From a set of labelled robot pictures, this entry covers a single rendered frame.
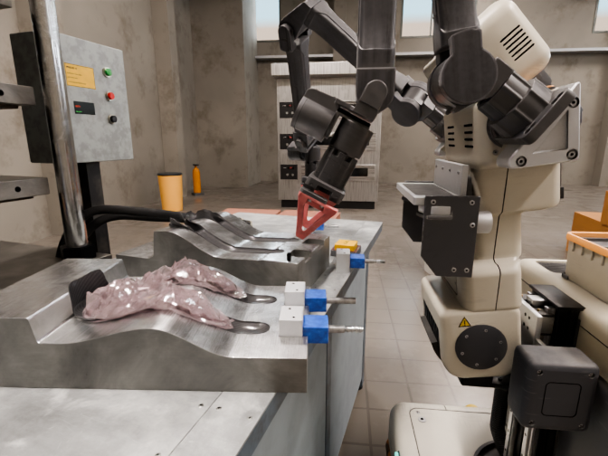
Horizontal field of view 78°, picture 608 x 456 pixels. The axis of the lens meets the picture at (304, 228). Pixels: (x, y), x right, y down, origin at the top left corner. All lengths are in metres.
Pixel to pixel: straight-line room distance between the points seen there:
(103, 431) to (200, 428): 0.12
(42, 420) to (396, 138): 10.13
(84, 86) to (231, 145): 7.94
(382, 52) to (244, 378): 0.51
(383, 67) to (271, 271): 0.47
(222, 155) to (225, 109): 1.08
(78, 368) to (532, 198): 0.83
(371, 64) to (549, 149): 0.30
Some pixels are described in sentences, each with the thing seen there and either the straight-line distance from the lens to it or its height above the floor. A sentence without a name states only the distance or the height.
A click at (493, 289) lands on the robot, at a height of 0.86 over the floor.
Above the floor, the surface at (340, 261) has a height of 0.83.
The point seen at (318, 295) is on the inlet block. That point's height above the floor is 0.87.
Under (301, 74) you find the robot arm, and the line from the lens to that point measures 1.19.
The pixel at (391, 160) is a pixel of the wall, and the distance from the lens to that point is 10.43.
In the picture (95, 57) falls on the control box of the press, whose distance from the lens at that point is 1.58.
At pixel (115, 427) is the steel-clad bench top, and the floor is 0.80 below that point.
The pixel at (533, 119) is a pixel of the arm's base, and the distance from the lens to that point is 0.65.
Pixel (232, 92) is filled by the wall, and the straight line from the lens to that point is 9.40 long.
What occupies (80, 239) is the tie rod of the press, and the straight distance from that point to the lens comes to 1.32.
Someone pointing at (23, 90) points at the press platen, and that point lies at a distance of 1.32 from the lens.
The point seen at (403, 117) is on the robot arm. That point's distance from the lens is 1.06.
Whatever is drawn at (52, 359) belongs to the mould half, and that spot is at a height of 0.85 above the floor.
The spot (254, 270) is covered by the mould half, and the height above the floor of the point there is 0.86.
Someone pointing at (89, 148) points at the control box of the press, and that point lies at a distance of 1.51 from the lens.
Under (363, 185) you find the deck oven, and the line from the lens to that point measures 6.29.
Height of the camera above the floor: 1.15
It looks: 13 degrees down
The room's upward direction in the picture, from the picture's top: straight up
